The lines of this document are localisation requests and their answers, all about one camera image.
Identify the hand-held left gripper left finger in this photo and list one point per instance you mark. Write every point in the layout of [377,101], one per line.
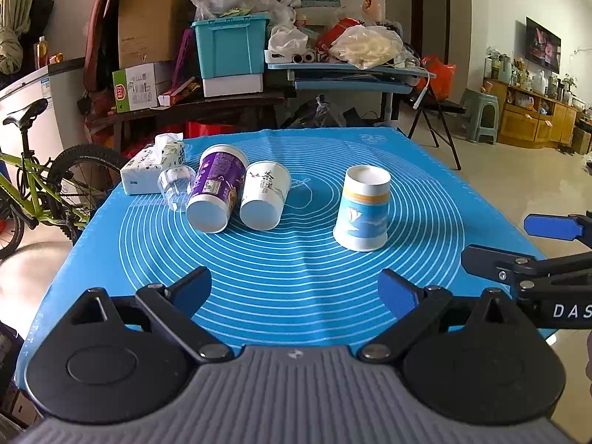
[193,287]

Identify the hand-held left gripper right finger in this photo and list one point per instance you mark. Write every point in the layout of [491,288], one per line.
[398,292]

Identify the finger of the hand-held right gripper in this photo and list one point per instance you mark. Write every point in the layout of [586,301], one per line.
[485,259]
[550,226]

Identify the blue sailboat paper cup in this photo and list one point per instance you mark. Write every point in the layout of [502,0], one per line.
[360,212]

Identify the clear plastic cup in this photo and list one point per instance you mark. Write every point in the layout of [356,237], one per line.
[176,185]

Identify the purple paper cup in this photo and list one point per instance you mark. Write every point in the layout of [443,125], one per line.
[215,185]

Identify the white calligraphy paper cup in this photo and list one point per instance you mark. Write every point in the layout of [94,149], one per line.
[266,194]

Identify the blue silicone mat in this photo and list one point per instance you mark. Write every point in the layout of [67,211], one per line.
[300,259]

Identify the wooden cabinet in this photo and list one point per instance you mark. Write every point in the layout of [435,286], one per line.
[527,118]

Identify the white tissue pack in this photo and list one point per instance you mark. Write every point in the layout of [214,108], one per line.
[143,171]

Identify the green plastic stool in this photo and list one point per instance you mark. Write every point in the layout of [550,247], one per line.
[481,113]

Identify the black folding stand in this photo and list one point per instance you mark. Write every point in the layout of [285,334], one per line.
[439,108]

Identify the dark wooden table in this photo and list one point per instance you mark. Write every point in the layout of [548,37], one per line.
[185,106]

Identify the orange plastic bag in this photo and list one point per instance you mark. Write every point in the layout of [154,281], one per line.
[437,76]

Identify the green bicycle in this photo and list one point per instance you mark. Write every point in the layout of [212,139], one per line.
[32,180]

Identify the white box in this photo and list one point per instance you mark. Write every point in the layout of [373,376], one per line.
[233,84]

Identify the green white carton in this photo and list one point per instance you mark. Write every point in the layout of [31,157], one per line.
[138,85]

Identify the blue desk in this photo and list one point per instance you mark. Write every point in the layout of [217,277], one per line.
[351,78]

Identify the white refrigerator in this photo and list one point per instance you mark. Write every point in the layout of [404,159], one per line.
[41,101]

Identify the clear yellowish plastic bag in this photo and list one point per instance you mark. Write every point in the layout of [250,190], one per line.
[367,46]

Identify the teal storage bin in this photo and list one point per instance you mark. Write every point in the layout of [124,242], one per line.
[229,46]

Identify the dark wooden door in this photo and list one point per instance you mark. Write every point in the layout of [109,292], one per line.
[430,14]

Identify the small white plastic bag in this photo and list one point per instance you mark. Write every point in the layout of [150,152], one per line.
[286,39]

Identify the brown cardboard box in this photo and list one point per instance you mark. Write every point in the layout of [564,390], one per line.
[150,23]

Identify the red plastic bag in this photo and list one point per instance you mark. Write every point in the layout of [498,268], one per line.
[340,30]

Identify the orange bottle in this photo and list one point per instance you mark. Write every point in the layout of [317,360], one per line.
[42,51]

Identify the beige curtain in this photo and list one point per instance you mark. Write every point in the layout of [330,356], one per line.
[16,14]

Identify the wall television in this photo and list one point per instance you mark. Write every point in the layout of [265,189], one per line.
[543,39]

